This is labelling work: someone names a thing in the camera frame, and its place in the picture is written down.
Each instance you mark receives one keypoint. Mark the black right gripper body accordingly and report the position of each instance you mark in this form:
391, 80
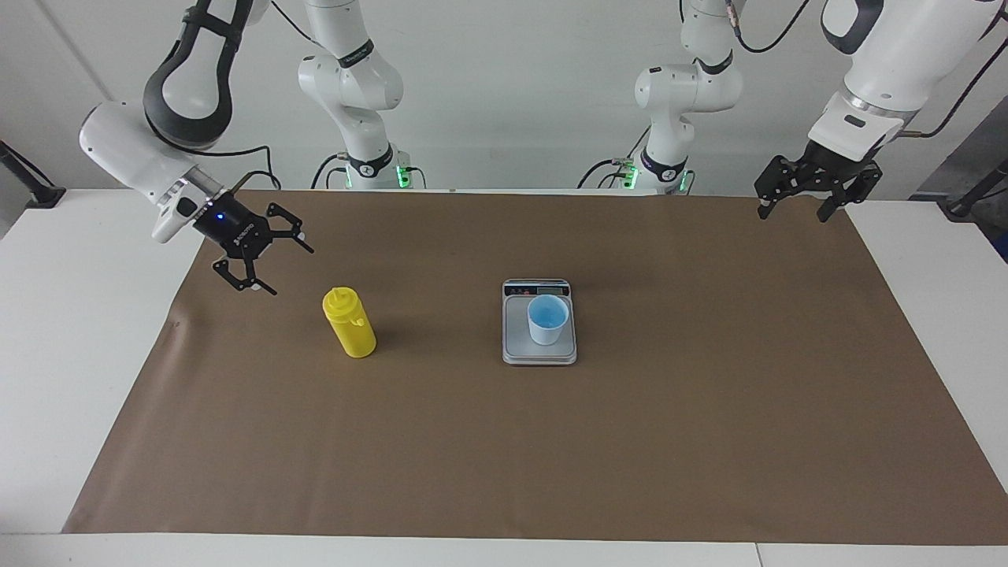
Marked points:
232, 230

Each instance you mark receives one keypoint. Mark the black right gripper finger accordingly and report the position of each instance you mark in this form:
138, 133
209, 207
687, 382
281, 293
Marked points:
240, 274
285, 227

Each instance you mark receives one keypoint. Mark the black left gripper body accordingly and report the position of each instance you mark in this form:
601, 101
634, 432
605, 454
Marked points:
835, 169

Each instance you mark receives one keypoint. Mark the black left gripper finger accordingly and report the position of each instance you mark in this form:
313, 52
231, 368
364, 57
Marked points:
860, 189
780, 177

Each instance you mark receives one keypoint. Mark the yellow squeeze bottle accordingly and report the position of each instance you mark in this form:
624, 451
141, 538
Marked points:
353, 331

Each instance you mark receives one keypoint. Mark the light blue plastic cup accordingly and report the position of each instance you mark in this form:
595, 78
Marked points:
547, 331

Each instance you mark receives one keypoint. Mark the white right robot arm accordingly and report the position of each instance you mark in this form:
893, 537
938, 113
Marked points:
126, 150

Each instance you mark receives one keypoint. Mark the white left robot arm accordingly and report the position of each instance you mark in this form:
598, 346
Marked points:
898, 55

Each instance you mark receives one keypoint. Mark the silver digital kitchen scale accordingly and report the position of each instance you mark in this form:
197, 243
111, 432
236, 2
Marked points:
516, 346

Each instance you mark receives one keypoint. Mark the dark grey board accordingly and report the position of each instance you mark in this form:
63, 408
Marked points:
957, 177

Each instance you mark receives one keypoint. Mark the black clamp stand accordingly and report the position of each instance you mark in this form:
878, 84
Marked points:
43, 195
965, 206

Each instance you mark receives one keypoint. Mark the brown paper table mat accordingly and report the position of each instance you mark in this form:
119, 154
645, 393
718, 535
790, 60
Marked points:
504, 441

